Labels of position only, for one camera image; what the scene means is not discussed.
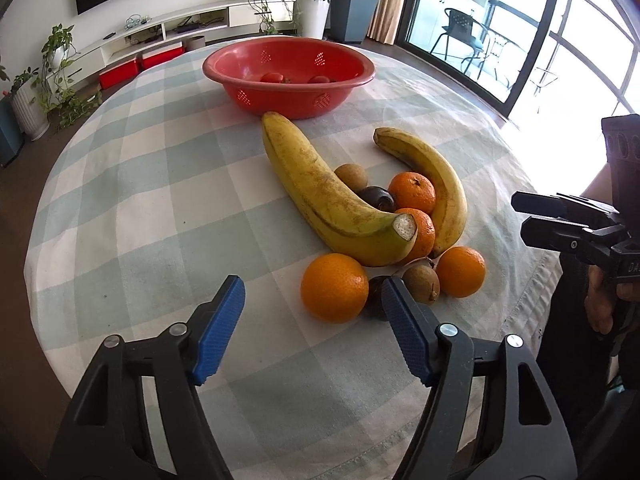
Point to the person's dark trousers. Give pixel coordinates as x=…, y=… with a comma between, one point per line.
x=570, y=360

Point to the white television cabinet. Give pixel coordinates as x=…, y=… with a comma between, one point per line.
x=215, y=10

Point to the beige round bin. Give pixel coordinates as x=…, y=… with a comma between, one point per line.
x=196, y=43

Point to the small smooth orange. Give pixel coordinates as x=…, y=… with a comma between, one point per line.
x=461, y=271

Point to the large smooth orange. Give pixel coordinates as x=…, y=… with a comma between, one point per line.
x=334, y=287

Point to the bumpy mandarin orange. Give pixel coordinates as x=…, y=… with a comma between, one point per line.
x=412, y=192
x=424, y=232

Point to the plant in tall white pot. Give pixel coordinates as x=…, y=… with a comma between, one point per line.
x=314, y=17

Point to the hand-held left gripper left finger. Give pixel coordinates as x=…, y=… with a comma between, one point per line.
x=220, y=330

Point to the large plant in grey pot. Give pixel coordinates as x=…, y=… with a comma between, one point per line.
x=355, y=15

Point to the red plastic basin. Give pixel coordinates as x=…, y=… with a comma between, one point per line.
x=280, y=100

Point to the red tomato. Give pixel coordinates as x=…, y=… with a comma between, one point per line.
x=272, y=78
x=318, y=79

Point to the pothos in small white pot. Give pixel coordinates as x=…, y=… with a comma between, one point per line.
x=60, y=52

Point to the plant in ribbed white pot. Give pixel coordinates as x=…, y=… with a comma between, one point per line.
x=31, y=110

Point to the brown kiwi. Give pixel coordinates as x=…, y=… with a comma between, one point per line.
x=421, y=284
x=352, y=175

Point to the black balcony chair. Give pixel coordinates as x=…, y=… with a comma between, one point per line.
x=460, y=22

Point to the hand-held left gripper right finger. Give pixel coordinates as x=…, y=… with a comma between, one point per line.
x=407, y=335

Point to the slim yellow banana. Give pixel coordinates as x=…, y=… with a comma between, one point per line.
x=440, y=170

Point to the red storage box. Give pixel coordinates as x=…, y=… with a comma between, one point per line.
x=118, y=74
x=162, y=56

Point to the beige curtain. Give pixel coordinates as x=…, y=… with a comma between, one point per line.
x=390, y=0

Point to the black sliding door frame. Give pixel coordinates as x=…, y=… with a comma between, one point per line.
x=537, y=35

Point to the plant in blue pot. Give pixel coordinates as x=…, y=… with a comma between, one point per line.
x=9, y=130

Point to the person's right hand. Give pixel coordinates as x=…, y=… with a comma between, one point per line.
x=602, y=300

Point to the large spotted yellow banana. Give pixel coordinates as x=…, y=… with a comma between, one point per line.
x=310, y=180

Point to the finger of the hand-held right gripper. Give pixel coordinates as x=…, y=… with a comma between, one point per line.
x=550, y=205
x=555, y=240

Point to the checked green white tablecloth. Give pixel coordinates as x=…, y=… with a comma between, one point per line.
x=150, y=210

